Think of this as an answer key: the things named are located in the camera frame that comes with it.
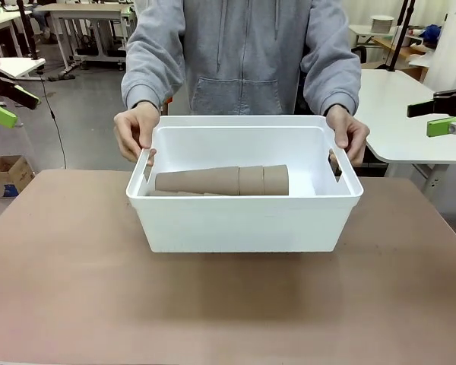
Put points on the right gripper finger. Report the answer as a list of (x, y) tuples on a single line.
[(441, 106), (442, 127)]

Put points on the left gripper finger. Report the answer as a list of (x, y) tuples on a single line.
[(15, 93), (2, 115)]

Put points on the white plastic basket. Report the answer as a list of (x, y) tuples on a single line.
[(243, 224)]

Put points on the person's left forearm gray sleeve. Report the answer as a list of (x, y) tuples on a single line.
[(334, 83)]

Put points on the person's right forearm gray sleeve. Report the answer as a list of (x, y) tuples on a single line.
[(144, 83)]

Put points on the person's left hand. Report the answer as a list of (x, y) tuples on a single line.
[(351, 131)]

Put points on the person's right hand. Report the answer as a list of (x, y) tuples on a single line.
[(133, 129)]

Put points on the white table with pink cloth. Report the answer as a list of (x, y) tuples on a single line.
[(19, 64)]

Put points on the white side table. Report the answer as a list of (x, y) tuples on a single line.
[(387, 114)]

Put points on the open cardboard box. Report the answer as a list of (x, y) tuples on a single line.
[(7, 175)]

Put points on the black tripod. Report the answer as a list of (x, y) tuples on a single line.
[(392, 66)]

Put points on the blue cloth bundle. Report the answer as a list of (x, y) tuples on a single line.
[(431, 32)]

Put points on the seated background person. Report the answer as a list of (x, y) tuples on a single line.
[(45, 23)]

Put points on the white background table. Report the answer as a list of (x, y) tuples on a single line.
[(4, 17)]

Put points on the black office chair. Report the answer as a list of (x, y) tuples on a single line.
[(361, 53)]

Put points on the gray round container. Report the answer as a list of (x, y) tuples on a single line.
[(382, 24)]

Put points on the gray background desk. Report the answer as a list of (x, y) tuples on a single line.
[(83, 9)]

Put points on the white table with round container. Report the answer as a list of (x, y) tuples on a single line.
[(359, 28)]

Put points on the person in gray hoodie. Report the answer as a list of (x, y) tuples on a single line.
[(243, 49)]

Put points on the black camera stand pole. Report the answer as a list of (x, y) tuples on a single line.
[(34, 56)]

